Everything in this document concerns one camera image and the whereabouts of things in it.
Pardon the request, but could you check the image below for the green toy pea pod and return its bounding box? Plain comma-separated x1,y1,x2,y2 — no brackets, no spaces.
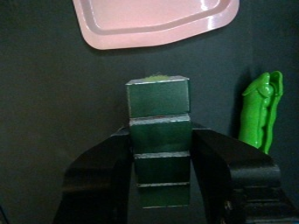
237,70,285,155

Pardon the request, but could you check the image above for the pink plastic plate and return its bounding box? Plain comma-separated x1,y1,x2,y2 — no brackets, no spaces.
70,0,240,51

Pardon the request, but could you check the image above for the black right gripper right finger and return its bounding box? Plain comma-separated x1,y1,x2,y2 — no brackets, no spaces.
189,122,299,224

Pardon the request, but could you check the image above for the dark green toy sushi roll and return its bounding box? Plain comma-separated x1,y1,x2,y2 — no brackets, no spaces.
125,74,192,209

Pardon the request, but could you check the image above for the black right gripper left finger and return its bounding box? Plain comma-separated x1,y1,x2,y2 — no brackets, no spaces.
50,127,134,224

